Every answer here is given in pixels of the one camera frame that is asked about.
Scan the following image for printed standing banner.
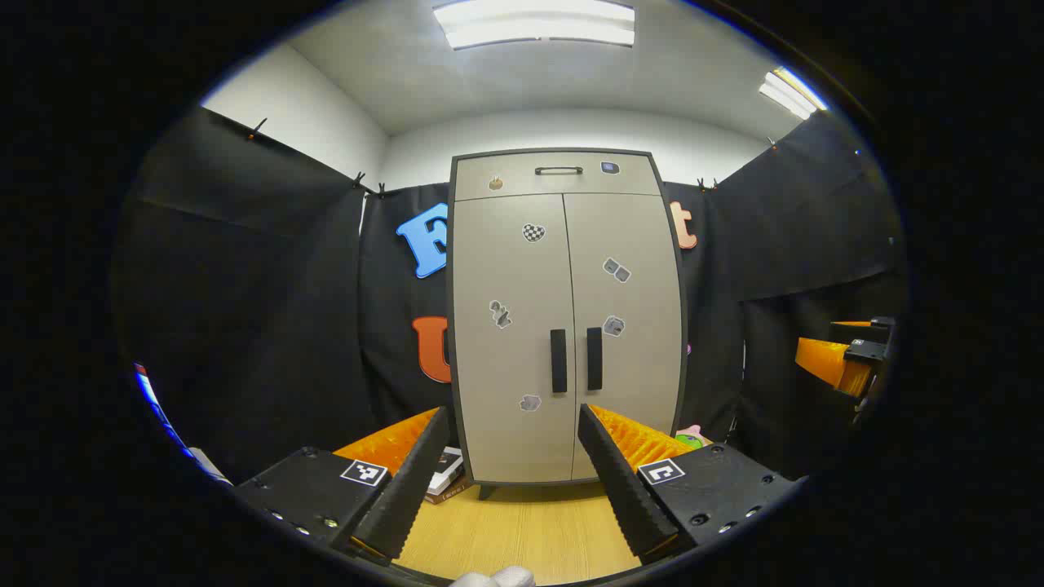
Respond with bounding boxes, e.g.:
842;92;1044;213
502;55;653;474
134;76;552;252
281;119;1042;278
133;363;197;457

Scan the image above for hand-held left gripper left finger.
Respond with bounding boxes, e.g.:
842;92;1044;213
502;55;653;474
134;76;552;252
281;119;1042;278
235;406;452;569

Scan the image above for grey cabinet drawer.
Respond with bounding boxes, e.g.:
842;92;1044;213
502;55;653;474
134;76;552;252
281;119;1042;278
454;152;661;202

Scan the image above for white cover book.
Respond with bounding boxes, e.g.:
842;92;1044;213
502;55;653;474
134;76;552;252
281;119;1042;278
426;447;466;495

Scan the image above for small ceiling light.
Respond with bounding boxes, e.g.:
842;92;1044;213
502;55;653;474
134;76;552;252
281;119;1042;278
759;67;829;121

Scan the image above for grey double-door shoe cabinet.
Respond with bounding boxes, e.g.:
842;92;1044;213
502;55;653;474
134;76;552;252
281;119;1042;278
446;148;688;500

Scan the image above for grey cabinet door checkered sticker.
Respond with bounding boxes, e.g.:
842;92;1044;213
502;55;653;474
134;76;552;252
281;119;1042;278
453;194;577;486

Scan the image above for grey cabinet door cube stickers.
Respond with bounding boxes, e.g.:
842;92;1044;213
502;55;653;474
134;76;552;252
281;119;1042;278
563;193;684;482

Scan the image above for black backdrop cloth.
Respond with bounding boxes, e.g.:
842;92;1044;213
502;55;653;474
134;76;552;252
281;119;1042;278
114;106;906;483

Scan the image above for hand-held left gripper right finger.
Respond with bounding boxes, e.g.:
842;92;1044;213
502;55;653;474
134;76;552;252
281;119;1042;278
577;403;808;566

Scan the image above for long ceiling light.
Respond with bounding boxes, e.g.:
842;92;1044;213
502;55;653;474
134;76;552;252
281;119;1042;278
432;0;635;51

